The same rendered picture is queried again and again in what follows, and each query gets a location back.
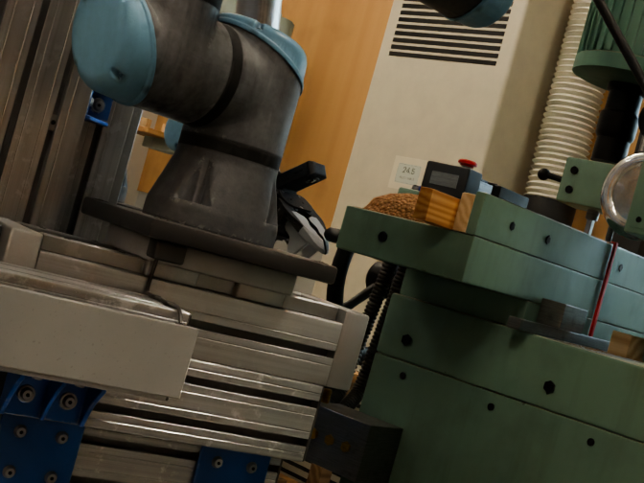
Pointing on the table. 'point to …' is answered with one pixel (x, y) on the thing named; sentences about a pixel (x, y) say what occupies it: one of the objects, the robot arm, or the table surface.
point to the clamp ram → (510, 195)
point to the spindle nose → (617, 122)
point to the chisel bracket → (584, 185)
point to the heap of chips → (395, 205)
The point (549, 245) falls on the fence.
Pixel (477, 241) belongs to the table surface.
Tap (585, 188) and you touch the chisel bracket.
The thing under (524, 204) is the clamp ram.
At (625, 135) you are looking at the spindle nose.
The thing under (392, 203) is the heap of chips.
